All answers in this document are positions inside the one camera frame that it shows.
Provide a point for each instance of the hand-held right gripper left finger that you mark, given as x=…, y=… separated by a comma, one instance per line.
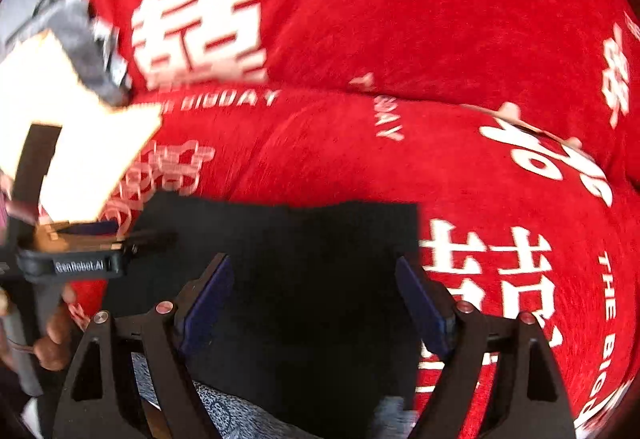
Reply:
x=206, y=304

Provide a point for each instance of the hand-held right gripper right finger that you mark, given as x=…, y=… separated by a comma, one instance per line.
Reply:
x=424, y=309

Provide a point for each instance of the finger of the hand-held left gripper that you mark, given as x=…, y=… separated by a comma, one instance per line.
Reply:
x=95, y=229
x=147, y=237

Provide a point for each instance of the black pants with grey lining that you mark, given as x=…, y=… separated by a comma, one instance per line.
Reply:
x=310, y=269

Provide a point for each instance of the person's left hand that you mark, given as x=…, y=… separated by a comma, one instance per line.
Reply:
x=56, y=324

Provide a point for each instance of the pale wooden board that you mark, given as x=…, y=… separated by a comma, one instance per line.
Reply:
x=85, y=154

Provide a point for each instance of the grey fuzzy cloth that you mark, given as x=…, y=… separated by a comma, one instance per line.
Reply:
x=85, y=49

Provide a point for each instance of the red printed blanket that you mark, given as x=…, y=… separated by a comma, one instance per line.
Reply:
x=320, y=154

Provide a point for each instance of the red printed quilt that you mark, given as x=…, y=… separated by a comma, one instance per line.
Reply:
x=400, y=9

